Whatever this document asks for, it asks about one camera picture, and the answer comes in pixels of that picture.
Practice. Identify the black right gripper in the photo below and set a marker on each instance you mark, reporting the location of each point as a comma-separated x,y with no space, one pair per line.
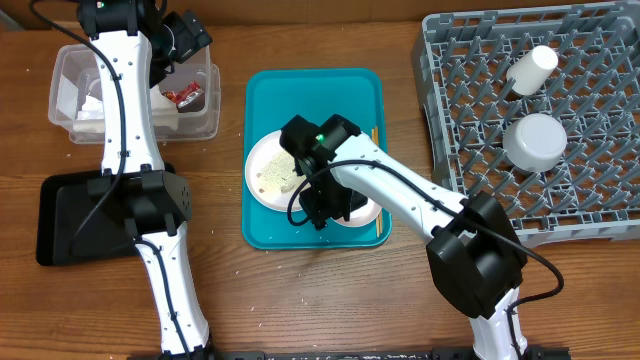
320,217

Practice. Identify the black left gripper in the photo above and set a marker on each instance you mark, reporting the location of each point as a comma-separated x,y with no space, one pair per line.
191,35

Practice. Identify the small white bowl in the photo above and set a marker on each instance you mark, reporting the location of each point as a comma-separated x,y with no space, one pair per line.
362,216

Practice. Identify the large white plate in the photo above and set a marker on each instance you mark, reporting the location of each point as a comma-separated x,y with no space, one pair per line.
270,173

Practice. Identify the red snack wrapper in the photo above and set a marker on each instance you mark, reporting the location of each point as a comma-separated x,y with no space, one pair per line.
185,97

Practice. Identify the white napkin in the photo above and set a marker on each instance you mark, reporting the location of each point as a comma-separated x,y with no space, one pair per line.
164,111
90,118

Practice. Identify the wooden chopstick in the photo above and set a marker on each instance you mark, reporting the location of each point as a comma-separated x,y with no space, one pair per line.
374,136
378,223

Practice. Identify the grey saucer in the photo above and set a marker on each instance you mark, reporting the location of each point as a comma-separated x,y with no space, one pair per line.
535,143

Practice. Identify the white cup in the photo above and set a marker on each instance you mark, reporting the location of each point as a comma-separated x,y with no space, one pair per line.
532,70

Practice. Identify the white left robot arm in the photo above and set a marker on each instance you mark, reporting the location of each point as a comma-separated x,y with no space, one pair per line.
136,45

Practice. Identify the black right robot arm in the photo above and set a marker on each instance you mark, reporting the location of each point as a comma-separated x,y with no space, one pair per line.
475,257

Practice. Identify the grey dishwasher rack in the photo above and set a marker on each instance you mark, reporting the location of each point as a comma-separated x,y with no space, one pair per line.
538,107

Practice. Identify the clear plastic bin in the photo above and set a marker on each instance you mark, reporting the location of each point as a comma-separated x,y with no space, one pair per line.
76,75

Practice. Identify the teal serving tray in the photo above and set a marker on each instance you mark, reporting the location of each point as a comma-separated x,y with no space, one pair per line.
274,97

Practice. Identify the black tray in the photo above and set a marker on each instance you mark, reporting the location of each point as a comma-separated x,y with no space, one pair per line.
84,216

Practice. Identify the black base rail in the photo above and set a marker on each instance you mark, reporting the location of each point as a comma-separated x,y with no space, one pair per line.
455,353

